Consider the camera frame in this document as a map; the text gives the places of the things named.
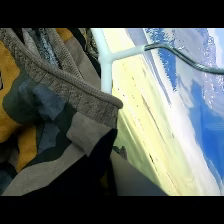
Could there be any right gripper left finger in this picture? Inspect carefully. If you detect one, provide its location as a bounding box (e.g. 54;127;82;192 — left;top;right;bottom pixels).
58;128;119;197

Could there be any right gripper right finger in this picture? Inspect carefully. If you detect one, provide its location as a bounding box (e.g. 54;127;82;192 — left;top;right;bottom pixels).
110;149;168;197

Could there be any yellow grey patterned sweater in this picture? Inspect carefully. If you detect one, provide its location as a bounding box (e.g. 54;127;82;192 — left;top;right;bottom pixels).
0;27;124;197

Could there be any white clothes hanger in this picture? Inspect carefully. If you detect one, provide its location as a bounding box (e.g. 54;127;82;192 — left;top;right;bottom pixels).
90;27;224;96

